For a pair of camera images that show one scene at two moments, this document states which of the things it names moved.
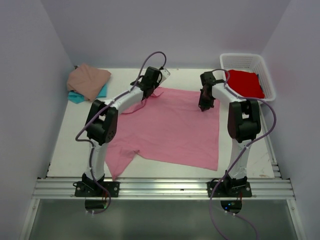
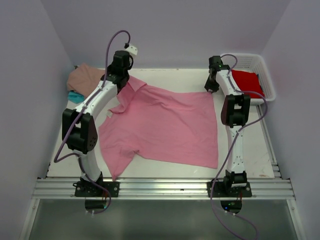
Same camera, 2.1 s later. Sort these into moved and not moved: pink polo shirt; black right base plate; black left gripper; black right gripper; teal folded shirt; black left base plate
Moved: black left gripper; black right gripper
Not moved: black right base plate; pink polo shirt; black left base plate; teal folded shirt
